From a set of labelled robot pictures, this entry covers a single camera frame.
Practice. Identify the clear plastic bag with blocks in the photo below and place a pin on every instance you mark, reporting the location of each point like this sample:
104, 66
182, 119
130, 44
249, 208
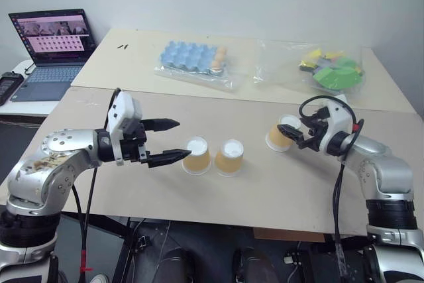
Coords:
278, 64

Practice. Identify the black handheld device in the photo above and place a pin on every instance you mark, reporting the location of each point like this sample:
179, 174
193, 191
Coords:
7, 85

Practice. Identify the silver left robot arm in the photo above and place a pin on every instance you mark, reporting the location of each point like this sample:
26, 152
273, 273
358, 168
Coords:
63, 144

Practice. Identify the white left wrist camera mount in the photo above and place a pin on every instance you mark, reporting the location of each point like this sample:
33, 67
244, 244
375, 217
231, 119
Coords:
124, 107

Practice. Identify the yellow paper cup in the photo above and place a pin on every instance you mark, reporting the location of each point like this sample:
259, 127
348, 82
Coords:
278, 142
228, 163
197, 160

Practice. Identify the clear plastic bag with tray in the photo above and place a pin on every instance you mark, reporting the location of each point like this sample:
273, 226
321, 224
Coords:
228, 79

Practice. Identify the white shoe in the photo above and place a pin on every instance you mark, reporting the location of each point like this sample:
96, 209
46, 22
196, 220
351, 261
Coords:
98, 278

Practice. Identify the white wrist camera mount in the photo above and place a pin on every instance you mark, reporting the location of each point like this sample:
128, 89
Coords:
338, 120
124, 107

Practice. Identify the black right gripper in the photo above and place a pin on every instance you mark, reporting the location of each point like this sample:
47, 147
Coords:
314, 138

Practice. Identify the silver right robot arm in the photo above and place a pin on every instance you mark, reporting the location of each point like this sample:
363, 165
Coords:
387, 170

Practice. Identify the bag of green yellow toys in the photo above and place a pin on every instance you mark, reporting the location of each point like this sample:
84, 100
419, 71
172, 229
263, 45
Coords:
338, 76

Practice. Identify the black table frame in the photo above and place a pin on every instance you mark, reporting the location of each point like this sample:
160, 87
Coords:
127, 253

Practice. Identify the open grey laptop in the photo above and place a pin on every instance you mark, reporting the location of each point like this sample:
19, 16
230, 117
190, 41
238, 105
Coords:
53, 77

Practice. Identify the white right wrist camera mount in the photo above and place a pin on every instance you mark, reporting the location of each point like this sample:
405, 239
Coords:
338, 120

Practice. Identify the brown cardboard strip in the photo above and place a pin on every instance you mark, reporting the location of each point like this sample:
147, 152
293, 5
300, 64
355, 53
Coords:
288, 235

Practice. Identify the dark rounded shape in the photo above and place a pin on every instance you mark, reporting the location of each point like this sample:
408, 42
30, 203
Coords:
255, 266
172, 266

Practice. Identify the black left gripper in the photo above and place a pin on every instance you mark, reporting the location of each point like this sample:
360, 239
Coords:
132, 146

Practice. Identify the beige egg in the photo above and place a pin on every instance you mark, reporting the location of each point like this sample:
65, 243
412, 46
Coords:
222, 50
220, 57
217, 64

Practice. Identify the blue egg tray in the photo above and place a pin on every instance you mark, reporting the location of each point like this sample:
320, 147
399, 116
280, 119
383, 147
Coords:
185, 56

